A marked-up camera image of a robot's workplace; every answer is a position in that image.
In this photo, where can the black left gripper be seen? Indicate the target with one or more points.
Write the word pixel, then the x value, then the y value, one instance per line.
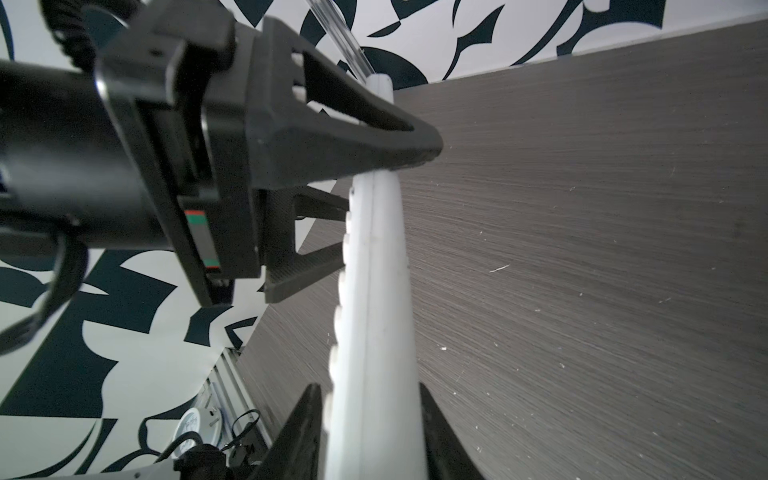
pixel 180 144

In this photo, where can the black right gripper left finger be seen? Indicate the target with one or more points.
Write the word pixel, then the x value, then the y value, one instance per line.
pixel 295 453

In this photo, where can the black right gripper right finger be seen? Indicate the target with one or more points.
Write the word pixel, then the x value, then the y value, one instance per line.
pixel 447 459

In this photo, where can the white remote control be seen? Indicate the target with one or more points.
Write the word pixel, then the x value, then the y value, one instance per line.
pixel 372 414

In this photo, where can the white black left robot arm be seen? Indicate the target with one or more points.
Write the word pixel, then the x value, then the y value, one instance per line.
pixel 67 184

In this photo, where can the round white alarm clock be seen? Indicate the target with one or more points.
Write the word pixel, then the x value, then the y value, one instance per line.
pixel 207 422

